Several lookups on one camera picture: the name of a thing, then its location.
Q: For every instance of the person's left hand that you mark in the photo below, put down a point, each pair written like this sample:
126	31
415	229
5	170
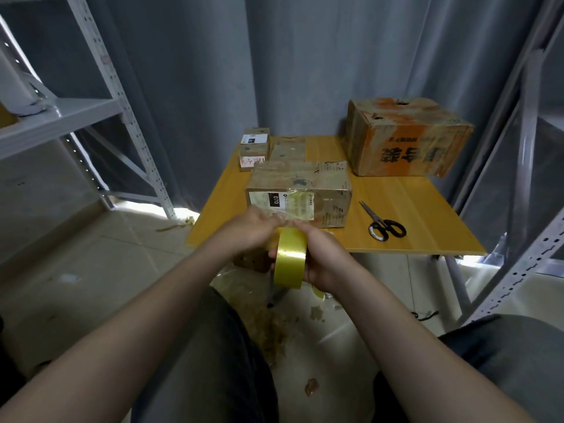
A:
242	238

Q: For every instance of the person's right hand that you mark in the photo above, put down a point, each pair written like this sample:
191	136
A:
330	255

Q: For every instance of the plain brown cardboard box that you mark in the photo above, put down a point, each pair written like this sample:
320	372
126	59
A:
251	260

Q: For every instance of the yellow tape roll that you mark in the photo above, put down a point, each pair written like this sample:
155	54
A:
289	260

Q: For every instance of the medium brown cardboard box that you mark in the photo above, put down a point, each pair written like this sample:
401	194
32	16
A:
300	189

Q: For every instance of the long white-labelled cardboard box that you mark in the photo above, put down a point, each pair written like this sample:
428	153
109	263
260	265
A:
255	145

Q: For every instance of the small cardboard box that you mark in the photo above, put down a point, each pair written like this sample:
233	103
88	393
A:
287	149

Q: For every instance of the large orange print cardboard box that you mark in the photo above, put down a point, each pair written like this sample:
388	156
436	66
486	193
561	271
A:
405	136

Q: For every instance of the person's left forearm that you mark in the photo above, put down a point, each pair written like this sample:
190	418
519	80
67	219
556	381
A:
114	348

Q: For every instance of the person's right forearm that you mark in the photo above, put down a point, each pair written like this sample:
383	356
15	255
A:
432	357

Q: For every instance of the tape scraps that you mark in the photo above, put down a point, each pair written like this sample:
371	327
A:
269	321

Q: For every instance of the person's right leg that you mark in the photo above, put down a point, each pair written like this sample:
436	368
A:
502	365

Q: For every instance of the yellow wooden table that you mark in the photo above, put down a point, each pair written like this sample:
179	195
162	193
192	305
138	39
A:
423	216

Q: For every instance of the grey curtain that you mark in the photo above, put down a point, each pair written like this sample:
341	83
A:
264	57

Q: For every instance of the grey metal shelf unit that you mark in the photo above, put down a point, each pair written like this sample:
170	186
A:
62	114
529	171

